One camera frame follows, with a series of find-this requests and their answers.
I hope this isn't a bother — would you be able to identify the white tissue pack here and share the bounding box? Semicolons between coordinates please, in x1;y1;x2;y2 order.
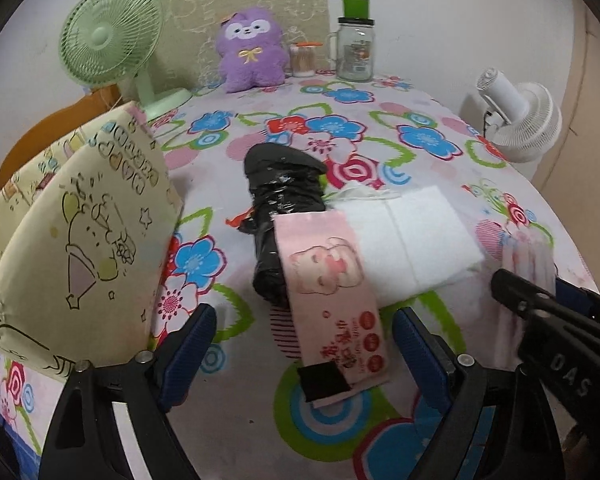
330;185;486;307

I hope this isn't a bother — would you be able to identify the small orange-lid toothpick jar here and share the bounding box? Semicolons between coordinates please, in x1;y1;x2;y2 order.
289;41;325;78

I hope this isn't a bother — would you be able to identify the white standing fan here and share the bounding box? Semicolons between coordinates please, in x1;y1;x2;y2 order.
460;66;563;163

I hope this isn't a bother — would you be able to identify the glass jar with green lid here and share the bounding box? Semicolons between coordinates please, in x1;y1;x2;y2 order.
324;0;376;81

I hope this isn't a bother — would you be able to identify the beige door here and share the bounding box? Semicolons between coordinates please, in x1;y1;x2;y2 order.
530;0;600;196

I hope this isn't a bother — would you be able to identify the pink striped packet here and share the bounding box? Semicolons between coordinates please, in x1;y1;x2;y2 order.
500;222;556;361

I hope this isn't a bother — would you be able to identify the purple plush toy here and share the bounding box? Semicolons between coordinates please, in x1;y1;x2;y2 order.
216;6;289;94

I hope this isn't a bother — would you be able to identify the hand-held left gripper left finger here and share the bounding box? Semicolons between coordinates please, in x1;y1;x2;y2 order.
39;302;218;480

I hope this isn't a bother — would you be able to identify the wooden bed headboard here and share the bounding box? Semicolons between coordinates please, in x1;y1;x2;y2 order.
0;82;123;193

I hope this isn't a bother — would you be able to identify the green desk fan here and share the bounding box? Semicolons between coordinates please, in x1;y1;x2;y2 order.
59;0;193;121

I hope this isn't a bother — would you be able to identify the yellow printed fabric storage box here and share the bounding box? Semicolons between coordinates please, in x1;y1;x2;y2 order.
0;101;185;378

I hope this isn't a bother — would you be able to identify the black plastic bundle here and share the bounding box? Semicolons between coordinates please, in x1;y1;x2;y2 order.
237;143;328;307

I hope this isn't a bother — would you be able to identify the green patterned board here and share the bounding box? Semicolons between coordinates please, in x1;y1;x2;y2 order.
157;0;329;93

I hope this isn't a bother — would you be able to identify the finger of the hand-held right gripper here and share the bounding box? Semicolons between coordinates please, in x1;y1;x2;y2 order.
490;268;581;322
555;280;600;321

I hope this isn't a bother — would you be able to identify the floral tablecloth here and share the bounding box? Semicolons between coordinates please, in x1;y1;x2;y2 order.
0;72;600;480

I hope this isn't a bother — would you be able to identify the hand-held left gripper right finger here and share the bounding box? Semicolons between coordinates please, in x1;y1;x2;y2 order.
391;306;573;480

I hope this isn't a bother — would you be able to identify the pink tissue packet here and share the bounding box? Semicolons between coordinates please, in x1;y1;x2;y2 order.
272;209;393;407

